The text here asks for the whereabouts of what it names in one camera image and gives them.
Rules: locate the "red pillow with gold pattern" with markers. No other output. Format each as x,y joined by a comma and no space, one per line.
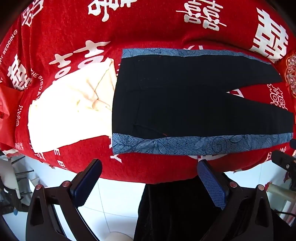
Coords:
289,74

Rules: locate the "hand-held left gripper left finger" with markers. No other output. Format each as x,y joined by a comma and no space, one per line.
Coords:
89,179

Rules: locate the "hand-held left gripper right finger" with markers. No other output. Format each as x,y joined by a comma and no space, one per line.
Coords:
214,185

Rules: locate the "black metal stand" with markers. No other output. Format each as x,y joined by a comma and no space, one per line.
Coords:
16,185

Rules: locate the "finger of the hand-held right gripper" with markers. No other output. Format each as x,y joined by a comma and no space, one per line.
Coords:
285,162

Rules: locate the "person's dark clothing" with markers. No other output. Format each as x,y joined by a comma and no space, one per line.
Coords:
175,208

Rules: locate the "red cloth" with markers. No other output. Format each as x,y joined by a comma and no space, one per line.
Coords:
9,115

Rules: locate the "cream cloth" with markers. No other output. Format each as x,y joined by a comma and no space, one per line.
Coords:
69,109

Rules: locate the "white pipe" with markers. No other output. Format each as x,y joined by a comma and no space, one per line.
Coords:
281,190

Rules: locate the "red printed blanket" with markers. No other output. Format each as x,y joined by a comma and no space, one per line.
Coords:
148,30

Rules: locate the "black pants with blue trim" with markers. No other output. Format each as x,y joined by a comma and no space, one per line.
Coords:
185,97

